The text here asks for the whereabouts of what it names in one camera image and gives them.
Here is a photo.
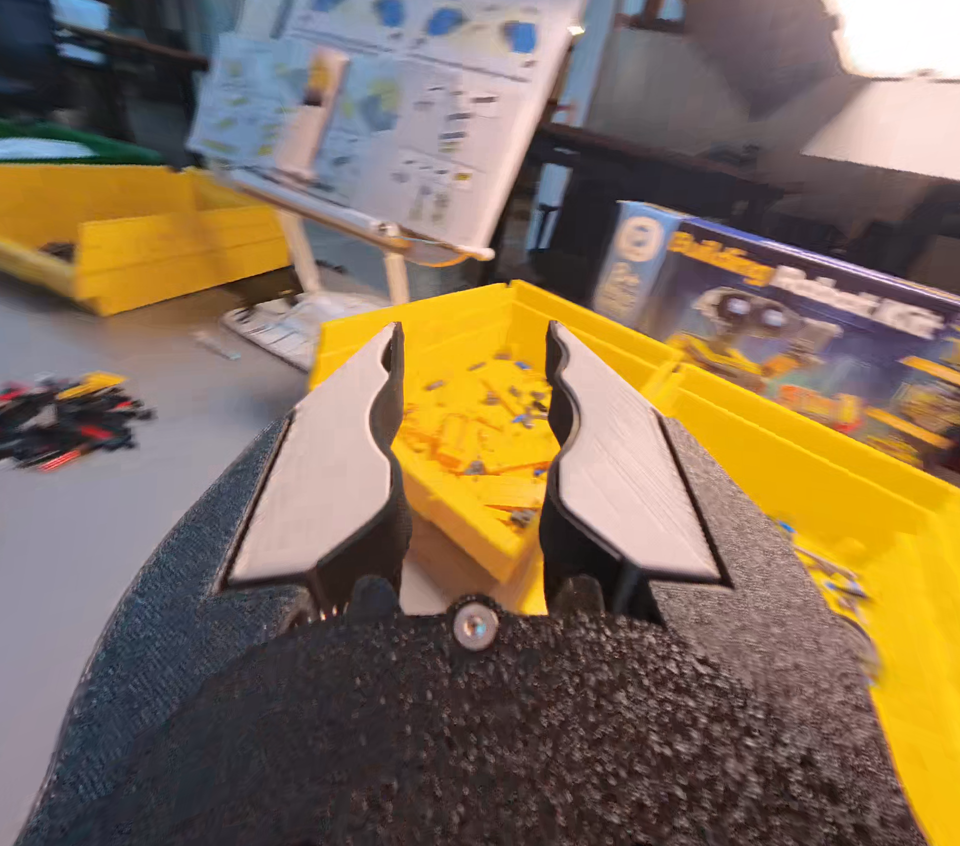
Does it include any green storage bin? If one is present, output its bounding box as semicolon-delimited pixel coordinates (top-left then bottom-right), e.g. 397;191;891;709
0;120;162;166

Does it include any heap of yellow pieces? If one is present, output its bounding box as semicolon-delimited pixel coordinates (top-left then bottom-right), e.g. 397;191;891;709
396;351;558;532

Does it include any heap of blue grey pieces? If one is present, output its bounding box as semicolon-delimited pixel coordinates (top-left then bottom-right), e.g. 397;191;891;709
772;516;882;682

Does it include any instruction booklet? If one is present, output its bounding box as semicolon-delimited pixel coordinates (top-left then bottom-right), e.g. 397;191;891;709
187;0;654;247

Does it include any pile of small building pins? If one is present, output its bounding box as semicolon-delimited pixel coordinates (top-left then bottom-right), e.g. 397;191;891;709
0;372;156;474

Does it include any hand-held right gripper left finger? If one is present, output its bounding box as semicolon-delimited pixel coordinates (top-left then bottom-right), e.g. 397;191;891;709
225;321;414;588

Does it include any grey desk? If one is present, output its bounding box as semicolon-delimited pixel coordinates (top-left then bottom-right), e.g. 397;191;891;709
0;264;406;817

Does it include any robot kit box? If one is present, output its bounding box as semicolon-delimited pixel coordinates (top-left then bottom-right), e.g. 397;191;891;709
592;201;960;483

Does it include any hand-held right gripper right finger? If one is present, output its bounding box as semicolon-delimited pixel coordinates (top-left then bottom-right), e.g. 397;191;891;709
541;319;723;585

